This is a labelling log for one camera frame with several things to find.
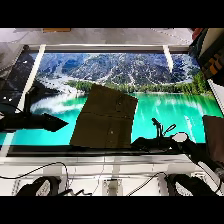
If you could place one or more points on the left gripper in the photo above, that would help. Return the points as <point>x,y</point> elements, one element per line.
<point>52,122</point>

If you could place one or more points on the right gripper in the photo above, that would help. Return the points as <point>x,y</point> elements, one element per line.
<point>150,144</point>

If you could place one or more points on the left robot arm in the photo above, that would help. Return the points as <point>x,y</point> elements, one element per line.
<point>20,121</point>

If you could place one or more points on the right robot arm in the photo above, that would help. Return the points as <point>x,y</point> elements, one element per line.
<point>196,151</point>

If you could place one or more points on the dark brown garment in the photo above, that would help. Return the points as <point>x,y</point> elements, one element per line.
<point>215,138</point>

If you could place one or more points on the silver frame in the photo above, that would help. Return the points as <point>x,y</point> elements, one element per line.
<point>100,166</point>

